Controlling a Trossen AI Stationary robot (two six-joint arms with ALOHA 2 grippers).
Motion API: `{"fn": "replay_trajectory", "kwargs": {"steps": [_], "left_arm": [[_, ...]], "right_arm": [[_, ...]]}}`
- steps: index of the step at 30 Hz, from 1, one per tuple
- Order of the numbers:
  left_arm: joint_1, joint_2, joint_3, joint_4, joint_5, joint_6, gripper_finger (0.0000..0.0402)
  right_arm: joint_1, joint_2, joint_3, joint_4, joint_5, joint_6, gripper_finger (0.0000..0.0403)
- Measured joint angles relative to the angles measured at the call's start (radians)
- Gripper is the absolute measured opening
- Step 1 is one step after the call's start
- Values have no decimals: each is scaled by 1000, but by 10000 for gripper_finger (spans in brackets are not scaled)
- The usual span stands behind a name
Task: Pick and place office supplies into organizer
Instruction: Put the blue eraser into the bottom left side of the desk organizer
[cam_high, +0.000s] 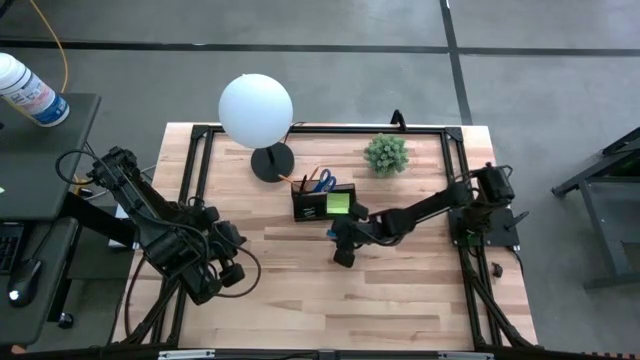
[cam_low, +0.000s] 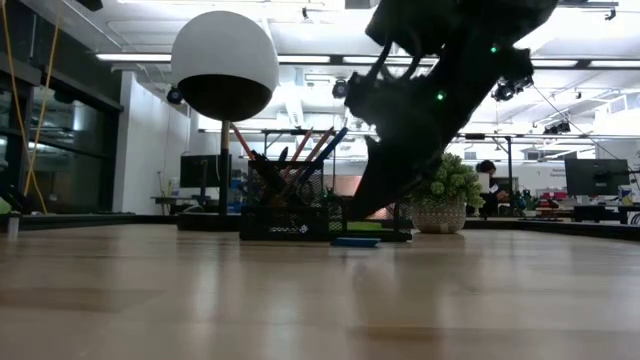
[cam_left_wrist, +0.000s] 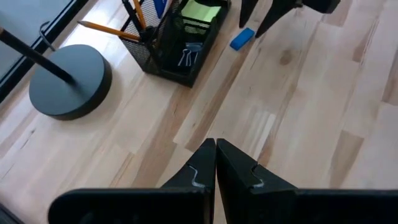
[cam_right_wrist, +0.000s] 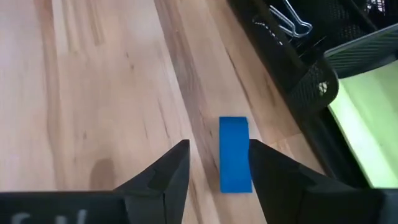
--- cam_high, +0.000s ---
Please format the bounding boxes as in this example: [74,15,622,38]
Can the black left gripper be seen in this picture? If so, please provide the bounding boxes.
[197,204,248,289]

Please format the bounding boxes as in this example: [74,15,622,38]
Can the green sticky note pad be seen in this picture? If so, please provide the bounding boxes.
[326,192,351,215]

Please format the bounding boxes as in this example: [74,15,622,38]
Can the blue-handled scissors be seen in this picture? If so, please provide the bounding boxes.
[312,168,338,195]

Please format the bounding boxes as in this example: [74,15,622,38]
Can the orange pencil red eraser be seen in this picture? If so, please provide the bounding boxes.
[277,173,303,193]

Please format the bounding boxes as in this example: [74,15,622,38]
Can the black mesh desk organizer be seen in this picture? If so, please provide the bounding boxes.
[290,182,359,223]

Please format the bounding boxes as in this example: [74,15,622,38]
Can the artificial green potted plant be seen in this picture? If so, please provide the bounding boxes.
[363,132,410,178]

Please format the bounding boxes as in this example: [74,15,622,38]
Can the white globe desk lamp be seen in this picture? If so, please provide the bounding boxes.
[218,73,296,184]

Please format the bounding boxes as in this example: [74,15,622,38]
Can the black side desk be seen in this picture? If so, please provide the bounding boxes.
[0,92,102,347]

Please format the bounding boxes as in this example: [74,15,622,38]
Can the black computer mouse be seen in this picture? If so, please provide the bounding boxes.
[6,258,44,309]

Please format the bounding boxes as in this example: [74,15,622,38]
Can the black keyboard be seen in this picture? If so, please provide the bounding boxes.
[0,224,24,276]

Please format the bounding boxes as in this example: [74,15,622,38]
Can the white wipes canister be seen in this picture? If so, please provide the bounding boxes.
[0,52,71,128]

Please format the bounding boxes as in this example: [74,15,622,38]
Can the black metal stand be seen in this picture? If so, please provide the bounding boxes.
[550,127,640,292]

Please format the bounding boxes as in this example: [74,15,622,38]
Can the black aluminium table frame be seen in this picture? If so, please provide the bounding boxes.
[112,122,539,352]

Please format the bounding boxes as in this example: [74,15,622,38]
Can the silver edge bracket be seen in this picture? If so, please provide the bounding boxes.
[158,349,217,360]
[437,351,495,360]

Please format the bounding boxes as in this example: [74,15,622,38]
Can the black clamp bracket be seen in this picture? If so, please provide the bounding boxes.
[389,108,409,133]

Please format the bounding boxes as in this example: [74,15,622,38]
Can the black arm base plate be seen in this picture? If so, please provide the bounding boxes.
[447,206,522,250]

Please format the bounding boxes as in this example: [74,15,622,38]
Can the yellow cable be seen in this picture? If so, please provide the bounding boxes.
[27,0,70,95]

